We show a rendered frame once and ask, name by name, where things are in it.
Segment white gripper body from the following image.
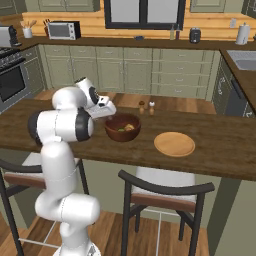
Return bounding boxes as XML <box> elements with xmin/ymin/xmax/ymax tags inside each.
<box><xmin>87</xmin><ymin>98</ymin><xmax>118</xmax><ymax>121</ymax></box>

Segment dark brown wooden bowl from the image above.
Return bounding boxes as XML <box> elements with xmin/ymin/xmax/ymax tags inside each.
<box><xmin>104</xmin><ymin>113</ymin><xmax>142</xmax><ymax>143</ymax></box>

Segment green lower cupboard run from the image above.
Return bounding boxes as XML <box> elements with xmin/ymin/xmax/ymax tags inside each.
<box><xmin>21</xmin><ymin>44</ymin><xmax>222</xmax><ymax>102</ymax></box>

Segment green cupboard run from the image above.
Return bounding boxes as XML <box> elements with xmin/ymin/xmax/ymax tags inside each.
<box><xmin>24</xmin><ymin>0</ymin><xmax>101</xmax><ymax>13</ymax></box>
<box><xmin>21</xmin><ymin>44</ymin><xmax>222</xmax><ymax>102</ymax></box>

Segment round light wooden plate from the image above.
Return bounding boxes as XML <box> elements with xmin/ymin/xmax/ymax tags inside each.
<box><xmin>153</xmin><ymin>131</ymin><xmax>196</xmax><ymax>158</ymax></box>

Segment silver toaster oven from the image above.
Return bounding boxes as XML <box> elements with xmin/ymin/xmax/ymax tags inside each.
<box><xmin>47</xmin><ymin>20</ymin><xmax>82</xmax><ymax>41</ymax></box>

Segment black oven with hob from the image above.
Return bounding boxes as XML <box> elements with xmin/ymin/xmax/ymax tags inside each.
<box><xmin>0</xmin><ymin>46</ymin><xmax>28</xmax><ymax>113</ymax></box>

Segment dark knife block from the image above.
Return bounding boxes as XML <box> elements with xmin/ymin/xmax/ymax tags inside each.
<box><xmin>42</xmin><ymin>18</ymin><xmax>51</xmax><ymax>37</ymax></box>

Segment black stool with white seat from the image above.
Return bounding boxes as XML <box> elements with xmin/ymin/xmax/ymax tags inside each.
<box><xmin>117</xmin><ymin>166</ymin><xmax>216</xmax><ymax>256</ymax></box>
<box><xmin>0</xmin><ymin>152</ymin><xmax>90</xmax><ymax>256</ymax></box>

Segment black framed window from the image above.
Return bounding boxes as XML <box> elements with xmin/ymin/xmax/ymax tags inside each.
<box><xmin>103</xmin><ymin>0</ymin><xmax>187</xmax><ymax>31</ymax></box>

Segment white pot with wooden tools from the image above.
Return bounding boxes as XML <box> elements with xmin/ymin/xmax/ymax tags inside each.
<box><xmin>19</xmin><ymin>19</ymin><xmax>38</xmax><ymax>40</ymax></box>

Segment green upper cupboard run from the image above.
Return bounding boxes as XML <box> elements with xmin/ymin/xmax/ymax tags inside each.
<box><xmin>24</xmin><ymin>0</ymin><xmax>101</xmax><ymax>13</ymax></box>

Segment black toaster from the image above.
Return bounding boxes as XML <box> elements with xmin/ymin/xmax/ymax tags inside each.
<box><xmin>188</xmin><ymin>26</ymin><xmax>202</xmax><ymax>45</ymax></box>

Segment grey coffee machine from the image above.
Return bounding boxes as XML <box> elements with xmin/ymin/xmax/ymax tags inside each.
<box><xmin>0</xmin><ymin>24</ymin><xmax>22</xmax><ymax>48</ymax></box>

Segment dark dishwasher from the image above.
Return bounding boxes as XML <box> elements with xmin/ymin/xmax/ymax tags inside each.
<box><xmin>211</xmin><ymin>57</ymin><xmax>256</xmax><ymax>119</ymax></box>

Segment grey sink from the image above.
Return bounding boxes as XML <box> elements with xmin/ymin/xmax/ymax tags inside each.
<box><xmin>226</xmin><ymin>49</ymin><xmax>256</xmax><ymax>72</ymax></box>

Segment white paper towel roll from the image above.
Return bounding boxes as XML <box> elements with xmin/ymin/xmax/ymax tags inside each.
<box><xmin>235</xmin><ymin>22</ymin><xmax>252</xmax><ymax>46</ymax></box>

